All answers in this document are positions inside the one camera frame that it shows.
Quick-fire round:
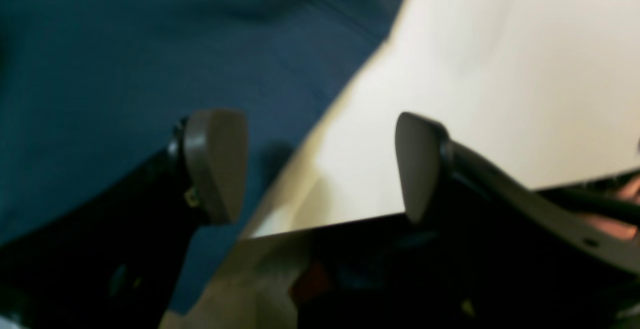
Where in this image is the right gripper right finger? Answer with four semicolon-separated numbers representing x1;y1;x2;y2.
395;112;639;272

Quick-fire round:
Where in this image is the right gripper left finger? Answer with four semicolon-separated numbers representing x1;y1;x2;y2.
167;109;249;225

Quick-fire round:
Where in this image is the dark blue T-shirt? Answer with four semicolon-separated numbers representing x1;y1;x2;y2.
0;0;403;328

